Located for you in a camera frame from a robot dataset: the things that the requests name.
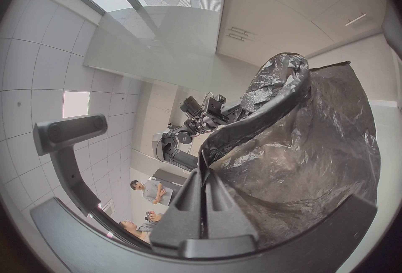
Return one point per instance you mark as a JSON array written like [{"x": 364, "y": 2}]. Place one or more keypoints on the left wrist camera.
[{"x": 216, "y": 105}]

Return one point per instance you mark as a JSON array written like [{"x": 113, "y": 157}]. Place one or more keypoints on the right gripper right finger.
[{"x": 226, "y": 218}]

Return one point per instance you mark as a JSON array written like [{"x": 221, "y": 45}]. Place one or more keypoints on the black plastic bag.
[{"x": 298, "y": 155}]

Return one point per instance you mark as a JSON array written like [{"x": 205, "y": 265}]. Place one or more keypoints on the square ceiling light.
[{"x": 76, "y": 104}]

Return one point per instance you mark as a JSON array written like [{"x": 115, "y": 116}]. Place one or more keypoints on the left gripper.
[{"x": 231, "y": 113}]

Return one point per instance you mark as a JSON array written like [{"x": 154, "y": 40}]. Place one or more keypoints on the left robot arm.
[{"x": 163, "y": 143}]

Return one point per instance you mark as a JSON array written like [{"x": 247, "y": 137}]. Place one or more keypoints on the person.
[
  {"x": 147, "y": 227},
  {"x": 150, "y": 190}
]

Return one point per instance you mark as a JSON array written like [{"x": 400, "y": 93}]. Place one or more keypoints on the beige cabinet with drawers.
[{"x": 267, "y": 14}]

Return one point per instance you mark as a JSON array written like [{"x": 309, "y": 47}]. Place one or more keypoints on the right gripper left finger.
[{"x": 182, "y": 218}]

